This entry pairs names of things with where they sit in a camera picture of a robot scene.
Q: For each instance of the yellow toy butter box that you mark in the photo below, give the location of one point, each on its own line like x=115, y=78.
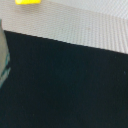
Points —
x=19, y=2

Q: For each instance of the translucent greenish gripper finger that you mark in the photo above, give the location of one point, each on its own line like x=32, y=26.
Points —
x=4, y=57

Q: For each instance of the beige woven placemat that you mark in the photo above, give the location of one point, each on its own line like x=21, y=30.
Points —
x=95, y=23

